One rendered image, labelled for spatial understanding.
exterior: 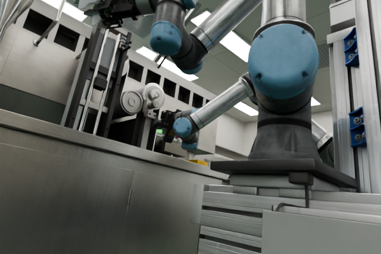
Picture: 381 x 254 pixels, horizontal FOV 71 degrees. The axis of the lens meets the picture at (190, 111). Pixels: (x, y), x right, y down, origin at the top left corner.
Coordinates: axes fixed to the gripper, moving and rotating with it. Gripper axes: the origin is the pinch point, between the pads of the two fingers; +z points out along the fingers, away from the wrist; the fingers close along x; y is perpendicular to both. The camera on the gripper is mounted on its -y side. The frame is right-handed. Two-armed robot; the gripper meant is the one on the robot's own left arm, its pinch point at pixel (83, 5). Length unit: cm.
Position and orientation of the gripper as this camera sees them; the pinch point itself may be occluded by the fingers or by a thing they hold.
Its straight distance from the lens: 91.3
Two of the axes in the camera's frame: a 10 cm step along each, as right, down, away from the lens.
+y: -1.7, 8.8, -4.5
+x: 3.1, 4.8, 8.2
